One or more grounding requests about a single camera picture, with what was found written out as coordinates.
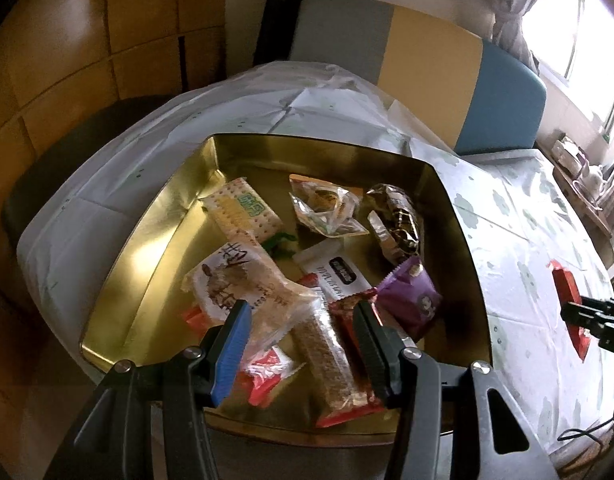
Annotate black chair back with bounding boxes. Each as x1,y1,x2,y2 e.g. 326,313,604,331
253,0,303,66

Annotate white sachet with black label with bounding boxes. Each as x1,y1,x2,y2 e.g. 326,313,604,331
292,238,375,304

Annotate gold and brown gift box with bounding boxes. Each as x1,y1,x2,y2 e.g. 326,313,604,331
79,132,494,449

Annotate white teapot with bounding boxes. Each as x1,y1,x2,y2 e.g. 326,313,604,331
575,165,604,202

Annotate window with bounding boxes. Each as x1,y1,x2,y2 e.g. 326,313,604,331
522,0,614,140

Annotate purple snack packet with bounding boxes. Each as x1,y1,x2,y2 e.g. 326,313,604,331
375,256,441,341

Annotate black and gold snack packet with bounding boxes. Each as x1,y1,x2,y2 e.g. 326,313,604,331
365,183,424,266

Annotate red white round-logo packet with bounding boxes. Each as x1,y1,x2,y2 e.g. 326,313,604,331
181,304,301,408

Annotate large red snack packet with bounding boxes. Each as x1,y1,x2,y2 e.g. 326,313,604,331
549,260,590,362

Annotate beige pastry packet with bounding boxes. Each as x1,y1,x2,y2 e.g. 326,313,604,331
181,233,323,362

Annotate wooden side table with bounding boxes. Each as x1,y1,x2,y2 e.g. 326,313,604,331
537,144,612,240

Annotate green yellow cracker pack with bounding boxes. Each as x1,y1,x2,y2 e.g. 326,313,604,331
201,178,297,259

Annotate black cable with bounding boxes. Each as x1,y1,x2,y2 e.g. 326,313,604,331
556,416,614,443

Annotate grey yellow blue sofa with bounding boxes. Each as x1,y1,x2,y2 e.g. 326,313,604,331
291,0,547,155

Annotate clear orange snack packet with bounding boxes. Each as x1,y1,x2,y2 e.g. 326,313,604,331
289,174,368,238

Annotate light blue patterned tablecloth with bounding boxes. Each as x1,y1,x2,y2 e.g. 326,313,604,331
16,62,614,467

